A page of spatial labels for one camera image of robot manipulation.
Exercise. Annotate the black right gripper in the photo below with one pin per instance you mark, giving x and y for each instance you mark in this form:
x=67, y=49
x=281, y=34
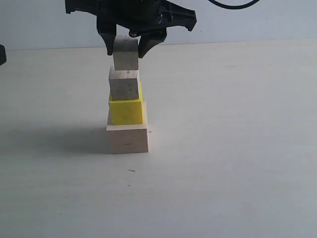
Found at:
x=135, y=15

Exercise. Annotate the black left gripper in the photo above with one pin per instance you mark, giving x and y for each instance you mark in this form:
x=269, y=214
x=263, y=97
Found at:
x=2, y=55

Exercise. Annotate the small wooden cube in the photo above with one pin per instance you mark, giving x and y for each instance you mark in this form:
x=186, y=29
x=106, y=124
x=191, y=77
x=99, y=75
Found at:
x=125, y=53

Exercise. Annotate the medium wooden cube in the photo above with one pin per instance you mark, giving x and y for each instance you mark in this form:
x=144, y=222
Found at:
x=124, y=84

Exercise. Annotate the yellow cube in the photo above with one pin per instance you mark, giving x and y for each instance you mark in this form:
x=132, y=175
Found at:
x=125, y=112

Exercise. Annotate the large wooden cube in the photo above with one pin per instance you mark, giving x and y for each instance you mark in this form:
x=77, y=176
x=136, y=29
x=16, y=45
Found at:
x=130, y=138

